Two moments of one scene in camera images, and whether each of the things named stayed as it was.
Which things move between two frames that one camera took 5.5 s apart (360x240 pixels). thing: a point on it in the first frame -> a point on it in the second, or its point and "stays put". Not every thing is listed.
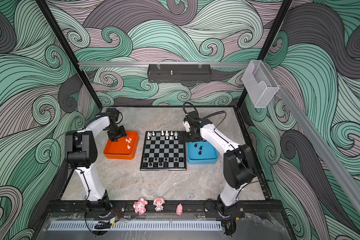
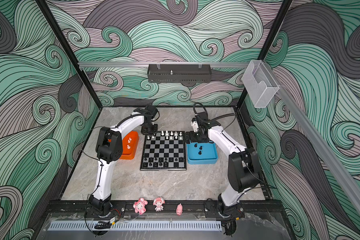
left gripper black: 123,133 -> 155,131
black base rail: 59,209 stays put
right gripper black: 187,139 stays put
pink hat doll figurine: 159,201 stays put
